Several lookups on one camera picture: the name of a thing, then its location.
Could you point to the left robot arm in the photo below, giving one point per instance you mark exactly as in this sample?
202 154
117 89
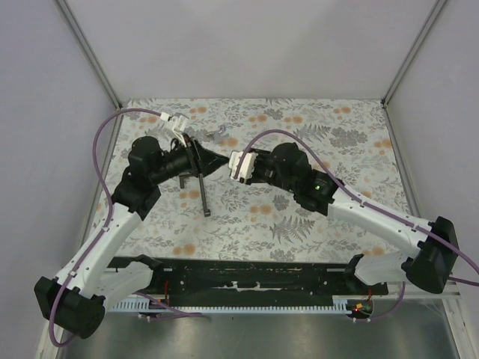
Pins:
78 297

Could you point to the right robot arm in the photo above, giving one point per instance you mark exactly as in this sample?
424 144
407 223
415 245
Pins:
424 255

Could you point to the aluminium frame post left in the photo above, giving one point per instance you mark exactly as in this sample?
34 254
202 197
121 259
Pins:
89 53

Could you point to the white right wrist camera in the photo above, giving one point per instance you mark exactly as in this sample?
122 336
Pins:
241 171

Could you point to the aluminium frame post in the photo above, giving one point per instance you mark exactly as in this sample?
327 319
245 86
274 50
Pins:
89 53
427 27

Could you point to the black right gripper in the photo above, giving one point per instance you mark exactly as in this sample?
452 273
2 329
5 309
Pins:
263 155

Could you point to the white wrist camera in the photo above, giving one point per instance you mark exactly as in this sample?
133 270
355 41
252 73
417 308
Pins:
241 171
175 125

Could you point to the white slotted cable duct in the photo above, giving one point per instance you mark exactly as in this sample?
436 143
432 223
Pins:
143 305

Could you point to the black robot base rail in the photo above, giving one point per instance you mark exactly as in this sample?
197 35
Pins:
216 283

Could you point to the aluminium frame post right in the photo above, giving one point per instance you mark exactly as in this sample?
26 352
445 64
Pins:
427 27

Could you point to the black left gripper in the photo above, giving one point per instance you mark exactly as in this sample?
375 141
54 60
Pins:
202 160

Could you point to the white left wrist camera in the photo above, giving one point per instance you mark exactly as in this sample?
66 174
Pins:
175 125

